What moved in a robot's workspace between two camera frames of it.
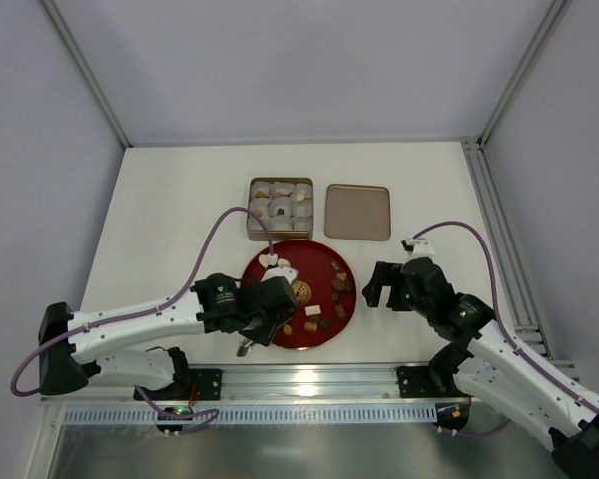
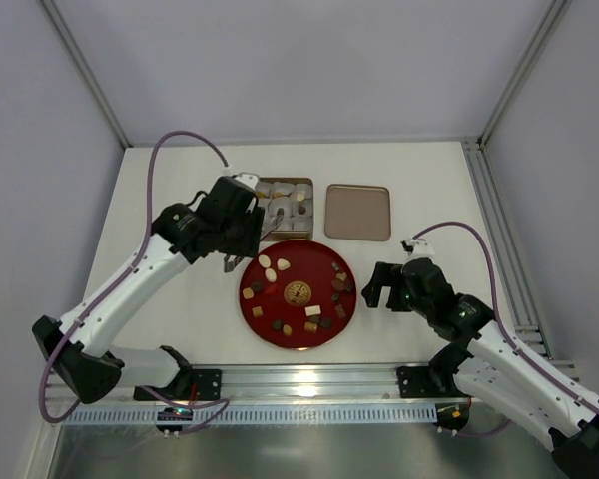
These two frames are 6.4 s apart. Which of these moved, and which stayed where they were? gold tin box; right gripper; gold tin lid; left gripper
Moved: left gripper
Stayed: gold tin box; right gripper; gold tin lid
